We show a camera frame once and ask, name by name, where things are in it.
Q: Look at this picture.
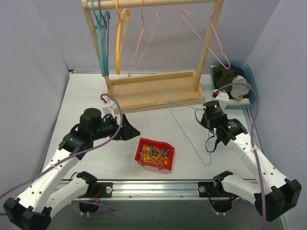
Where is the light blue wire hanger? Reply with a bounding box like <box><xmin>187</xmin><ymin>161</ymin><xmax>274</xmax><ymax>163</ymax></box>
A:
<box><xmin>163</xmin><ymin>92</ymin><xmax>215</xmax><ymax>166</ymax></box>

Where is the dark olive underwear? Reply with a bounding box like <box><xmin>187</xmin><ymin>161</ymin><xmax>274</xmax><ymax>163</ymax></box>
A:
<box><xmin>212</xmin><ymin>66</ymin><xmax>238</xmax><ymax>89</ymax></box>

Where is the grey underwear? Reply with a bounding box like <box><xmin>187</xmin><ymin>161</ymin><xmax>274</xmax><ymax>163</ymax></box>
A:
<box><xmin>230</xmin><ymin>75</ymin><xmax>249</xmax><ymax>101</ymax></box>

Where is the pink wire hanger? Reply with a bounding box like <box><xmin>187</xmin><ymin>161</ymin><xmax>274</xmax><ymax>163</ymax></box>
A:
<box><xmin>128</xmin><ymin>0</ymin><xmax>161</xmax><ymax>78</ymax></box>
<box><xmin>180</xmin><ymin>0</ymin><xmax>232</xmax><ymax>70</ymax></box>

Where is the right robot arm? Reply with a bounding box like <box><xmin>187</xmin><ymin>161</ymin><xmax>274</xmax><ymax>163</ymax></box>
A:
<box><xmin>200</xmin><ymin>100</ymin><xmax>302</xmax><ymax>222</ymax></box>

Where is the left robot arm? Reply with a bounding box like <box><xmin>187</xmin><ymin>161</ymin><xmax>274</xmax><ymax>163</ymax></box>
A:
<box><xmin>3</xmin><ymin>108</ymin><xmax>140</xmax><ymax>230</ymax></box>

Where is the wooden hanger rack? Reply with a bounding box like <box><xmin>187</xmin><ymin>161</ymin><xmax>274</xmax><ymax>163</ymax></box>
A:
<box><xmin>82</xmin><ymin>0</ymin><xmax>224</xmax><ymax>112</ymax></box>

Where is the orange plastic hanger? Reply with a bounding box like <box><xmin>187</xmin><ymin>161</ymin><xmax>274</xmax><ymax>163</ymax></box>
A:
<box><xmin>115</xmin><ymin>0</ymin><xmax>130</xmax><ymax>75</ymax></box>

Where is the blue-grey plastic hanger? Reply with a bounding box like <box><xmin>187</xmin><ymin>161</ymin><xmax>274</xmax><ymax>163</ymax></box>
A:
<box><xmin>98</xmin><ymin>0</ymin><xmax>111</xmax><ymax>76</ymax></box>

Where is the teal plastic hanger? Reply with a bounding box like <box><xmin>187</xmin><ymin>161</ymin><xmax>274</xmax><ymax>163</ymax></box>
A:
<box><xmin>91</xmin><ymin>0</ymin><xmax>106</xmax><ymax>77</ymax></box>

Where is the pile of coloured clips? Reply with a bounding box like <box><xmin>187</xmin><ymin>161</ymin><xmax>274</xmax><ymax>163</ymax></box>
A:
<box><xmin>139</xmin><ymin>145</ymin><xmax>169</xmax><ymax>165</ymax></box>

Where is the red plastic bin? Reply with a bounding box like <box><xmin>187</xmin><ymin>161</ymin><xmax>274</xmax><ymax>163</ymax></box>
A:
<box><xmin>134</xmin><ymin>138</ymin><xmax>175</xmax><ymax>171</ymax></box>

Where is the teal plastic basin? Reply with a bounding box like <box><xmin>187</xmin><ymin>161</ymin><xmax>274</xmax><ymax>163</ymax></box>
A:
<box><xmin>211</xmin><ymin>60</ymin><xmax>258</xmax><ymax>109</ymax></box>

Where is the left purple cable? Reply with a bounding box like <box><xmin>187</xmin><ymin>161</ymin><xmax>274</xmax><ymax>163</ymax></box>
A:
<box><xmin>0</xmin><ymin>93</ymin><xmax>123</xmax><ymax>216</ymax></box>

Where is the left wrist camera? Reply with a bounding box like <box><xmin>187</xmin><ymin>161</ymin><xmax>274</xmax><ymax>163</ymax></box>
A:
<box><xmin>102</xmin><ymin>100</ymin><xmax>119</xmax><ymax>118</ymax></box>

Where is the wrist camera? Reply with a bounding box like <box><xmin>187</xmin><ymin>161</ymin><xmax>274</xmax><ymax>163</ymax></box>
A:
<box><xmin>213</xmin><ymin>90</ymin><xmax>229</xmax><ymax>110</ymax></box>
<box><xmin>102</xmin><ymin>100</ymin><xmax>119</xmax><ymax>118</ymax></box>

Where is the aluminium rail base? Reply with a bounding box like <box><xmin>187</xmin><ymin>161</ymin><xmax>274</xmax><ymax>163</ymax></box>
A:
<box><xmin>26</xmin><ymin>178</ymin><xmax>285</xmax><ymax>201</ymax></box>

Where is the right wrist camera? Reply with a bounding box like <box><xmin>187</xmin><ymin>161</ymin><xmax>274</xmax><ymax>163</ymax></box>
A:
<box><xmin>213</xmin><ymin>90</ymin><xmax>229</xmax><ymax>110</ymax></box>

